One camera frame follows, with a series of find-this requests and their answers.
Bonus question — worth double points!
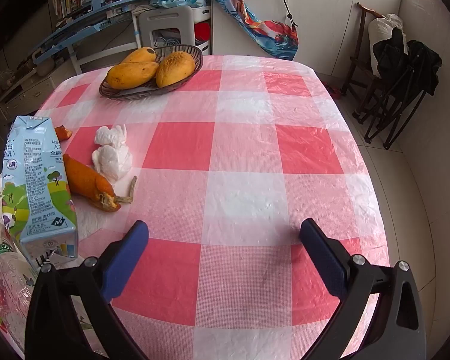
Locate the white stuffed bag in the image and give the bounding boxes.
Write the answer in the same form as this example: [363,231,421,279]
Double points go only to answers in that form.
[367,13,404,79]

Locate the dark wooden chair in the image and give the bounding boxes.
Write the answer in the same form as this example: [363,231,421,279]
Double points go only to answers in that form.
[339,2,383,121]

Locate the white tissue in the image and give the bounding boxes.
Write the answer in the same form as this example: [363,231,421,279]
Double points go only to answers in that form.
[94,124,127,147]
[91,143,134,181]

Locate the pink checkered tablecloth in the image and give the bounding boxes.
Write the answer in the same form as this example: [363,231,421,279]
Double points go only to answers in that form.
[17,54,391,360]

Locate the dark woven fruit basket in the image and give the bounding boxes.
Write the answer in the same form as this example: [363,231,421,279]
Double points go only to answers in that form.
[99,44,204,100]

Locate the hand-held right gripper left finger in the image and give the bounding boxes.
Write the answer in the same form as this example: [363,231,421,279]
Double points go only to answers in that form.
[24,220,151,360]

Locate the colourful printed bag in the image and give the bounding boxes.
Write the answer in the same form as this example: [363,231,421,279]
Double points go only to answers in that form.
[200,0,299,61]

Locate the cream television cabinet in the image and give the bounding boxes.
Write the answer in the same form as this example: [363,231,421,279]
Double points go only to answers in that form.
[0,71,61,124]

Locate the white plastic stool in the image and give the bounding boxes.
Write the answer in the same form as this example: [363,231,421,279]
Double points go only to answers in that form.
[137,5,196,51]

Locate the round speckled yellow mango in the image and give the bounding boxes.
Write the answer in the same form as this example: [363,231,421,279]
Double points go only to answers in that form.
[155,51,196,88]

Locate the yellow mango with dark tip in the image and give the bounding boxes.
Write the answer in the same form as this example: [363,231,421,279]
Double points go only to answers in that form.
[121,46,157,64]

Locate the blue study desk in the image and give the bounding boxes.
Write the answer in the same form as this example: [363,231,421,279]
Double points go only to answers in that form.
[32,0,154,76]

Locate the white cabinet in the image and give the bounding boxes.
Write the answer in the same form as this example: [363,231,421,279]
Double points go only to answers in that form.
[210,0,404,77]

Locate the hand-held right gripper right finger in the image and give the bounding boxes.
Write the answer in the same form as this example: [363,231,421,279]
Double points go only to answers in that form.
[299,218,427,360]

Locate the beige kettlebell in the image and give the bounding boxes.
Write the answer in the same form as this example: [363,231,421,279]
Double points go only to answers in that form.
[34,50,57,77]

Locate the long yellow mango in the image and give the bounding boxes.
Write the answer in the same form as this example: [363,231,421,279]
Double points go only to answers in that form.
[106,61,160,90]

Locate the clear plastic bottle green label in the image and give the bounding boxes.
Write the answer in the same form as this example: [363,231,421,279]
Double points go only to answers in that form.
[0,240,42,346]

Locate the black folding chair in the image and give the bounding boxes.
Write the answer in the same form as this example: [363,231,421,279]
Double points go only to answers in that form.
[364,26,443,151]

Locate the light blue milk carton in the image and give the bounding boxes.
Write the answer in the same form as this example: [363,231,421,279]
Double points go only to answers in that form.
[2,115,79,268]

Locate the bundle of white cables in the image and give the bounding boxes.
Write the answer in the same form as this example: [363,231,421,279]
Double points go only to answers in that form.
[154,34,181,47]

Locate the white storage box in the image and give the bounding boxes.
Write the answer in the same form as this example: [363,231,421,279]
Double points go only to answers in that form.
[192,4,213,55]

